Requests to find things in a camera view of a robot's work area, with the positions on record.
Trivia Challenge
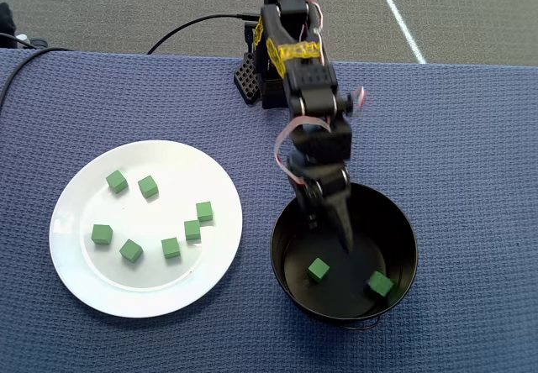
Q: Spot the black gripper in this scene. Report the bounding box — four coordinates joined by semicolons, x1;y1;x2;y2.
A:
287;155;354;253

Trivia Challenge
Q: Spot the black metal bucket container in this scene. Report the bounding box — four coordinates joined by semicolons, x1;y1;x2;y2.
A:
269;181;419;332

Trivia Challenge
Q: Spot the white round plate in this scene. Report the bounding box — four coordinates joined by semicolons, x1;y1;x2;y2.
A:
49;139;245;319

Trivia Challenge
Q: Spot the blue textured table mat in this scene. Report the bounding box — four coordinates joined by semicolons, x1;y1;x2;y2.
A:
0;49;538;373

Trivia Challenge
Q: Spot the black rounded object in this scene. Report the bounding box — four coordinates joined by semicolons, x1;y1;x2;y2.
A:
0;2;18;49

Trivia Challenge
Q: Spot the red white servo cable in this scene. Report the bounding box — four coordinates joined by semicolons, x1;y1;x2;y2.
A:
273;116;333;187

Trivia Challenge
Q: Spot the thin black cable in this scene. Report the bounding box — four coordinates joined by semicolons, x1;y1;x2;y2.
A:
0;32;39;50

